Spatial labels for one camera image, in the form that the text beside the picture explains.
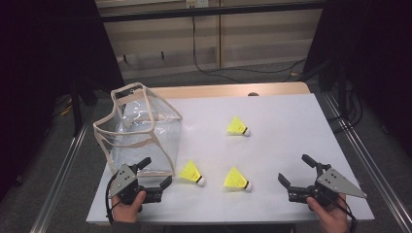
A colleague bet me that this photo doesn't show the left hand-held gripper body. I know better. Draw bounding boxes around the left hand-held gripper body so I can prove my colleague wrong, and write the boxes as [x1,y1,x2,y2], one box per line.
[107,163,163,206]

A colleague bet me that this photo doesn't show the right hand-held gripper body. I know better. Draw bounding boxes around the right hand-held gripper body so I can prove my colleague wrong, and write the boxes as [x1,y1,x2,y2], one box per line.
[287,163,368,207]

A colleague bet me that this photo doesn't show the clear plastic bag beige trim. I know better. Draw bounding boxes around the clear plastic bag beige trim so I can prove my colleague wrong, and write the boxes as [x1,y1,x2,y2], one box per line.
[92,82,184,179]

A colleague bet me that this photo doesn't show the yellow shuttlecock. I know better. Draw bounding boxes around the yellow shuttlecock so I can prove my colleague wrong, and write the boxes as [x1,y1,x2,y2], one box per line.
[225,116,252,138]
[178,158,207,188]
[223,166,254,192]

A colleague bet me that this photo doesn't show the person's left hand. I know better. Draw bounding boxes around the person's left hand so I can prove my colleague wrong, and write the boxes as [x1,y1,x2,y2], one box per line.
[111,190,148,223]

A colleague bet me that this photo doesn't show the person's right hand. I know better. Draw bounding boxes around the person's right hand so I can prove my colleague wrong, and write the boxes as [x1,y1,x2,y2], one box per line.
[305,193,351,233]

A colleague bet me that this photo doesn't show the black stand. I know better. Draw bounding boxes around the black stand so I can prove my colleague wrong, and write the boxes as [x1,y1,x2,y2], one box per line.
[69,77,99,137]

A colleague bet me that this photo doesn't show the beige cabinet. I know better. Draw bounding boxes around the beige cabinet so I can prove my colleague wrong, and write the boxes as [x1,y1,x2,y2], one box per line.
[96,0,325,81]

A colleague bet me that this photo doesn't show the dark curtain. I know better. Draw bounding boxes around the dark curtain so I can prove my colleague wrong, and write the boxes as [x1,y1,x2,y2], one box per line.
[0,0,125,202]
[304,0,412,156]

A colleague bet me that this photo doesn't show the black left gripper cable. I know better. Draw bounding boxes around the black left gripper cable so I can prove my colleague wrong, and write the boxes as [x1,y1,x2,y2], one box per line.
[104,172,120,226]

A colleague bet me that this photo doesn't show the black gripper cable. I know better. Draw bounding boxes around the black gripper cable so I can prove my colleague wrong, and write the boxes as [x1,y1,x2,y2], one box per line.
[104,172,120,226]
[334,193,360,233]

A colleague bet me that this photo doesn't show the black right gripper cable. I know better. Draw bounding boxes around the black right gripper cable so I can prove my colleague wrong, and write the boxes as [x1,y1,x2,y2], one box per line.
[334,193,360,233]

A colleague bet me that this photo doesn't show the metal floor rail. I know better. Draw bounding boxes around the metal floor rail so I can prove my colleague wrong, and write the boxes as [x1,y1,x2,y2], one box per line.
[322,91,412,233]
[30,118,92,233]

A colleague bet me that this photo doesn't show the black floor cables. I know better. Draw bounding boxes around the black floor cables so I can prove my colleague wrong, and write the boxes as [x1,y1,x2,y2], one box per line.
[326,82,364,134]

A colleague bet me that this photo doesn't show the black power cable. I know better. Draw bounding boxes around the black power cable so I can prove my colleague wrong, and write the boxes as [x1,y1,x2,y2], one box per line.
[191,15,307,84]

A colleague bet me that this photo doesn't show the white wall socket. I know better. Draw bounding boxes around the white wall socket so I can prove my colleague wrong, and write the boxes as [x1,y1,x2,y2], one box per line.
[186,0,210,10]

